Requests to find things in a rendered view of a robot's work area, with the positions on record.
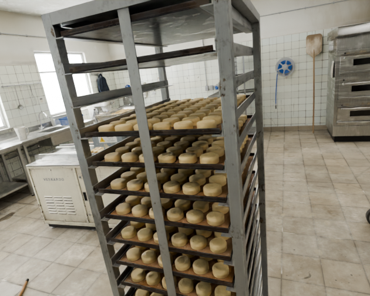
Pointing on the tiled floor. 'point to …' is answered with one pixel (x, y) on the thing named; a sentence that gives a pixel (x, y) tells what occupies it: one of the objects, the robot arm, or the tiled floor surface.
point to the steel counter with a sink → (8, 144)
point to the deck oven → (355, 83)
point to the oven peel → (313, 46)
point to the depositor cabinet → (66, 193)
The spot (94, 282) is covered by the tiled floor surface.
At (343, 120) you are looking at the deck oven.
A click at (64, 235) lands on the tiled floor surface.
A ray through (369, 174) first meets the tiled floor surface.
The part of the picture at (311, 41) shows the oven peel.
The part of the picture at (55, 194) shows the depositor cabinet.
